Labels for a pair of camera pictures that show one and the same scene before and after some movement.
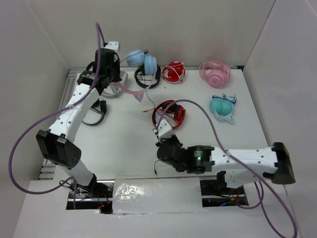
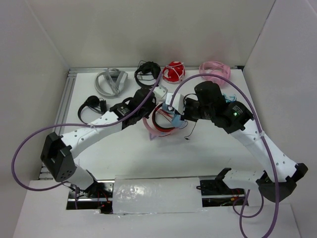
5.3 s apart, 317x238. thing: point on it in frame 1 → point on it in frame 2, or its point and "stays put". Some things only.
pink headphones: [216, 73] stays put
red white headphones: [174, 72] stays put
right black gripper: [174, 137] → [187, 100]
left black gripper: [117, 64] → [153, 104]
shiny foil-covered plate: [133, 195] stays put
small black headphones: [99, 106] stays put
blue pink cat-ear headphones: [137, 58] → [178, 122]
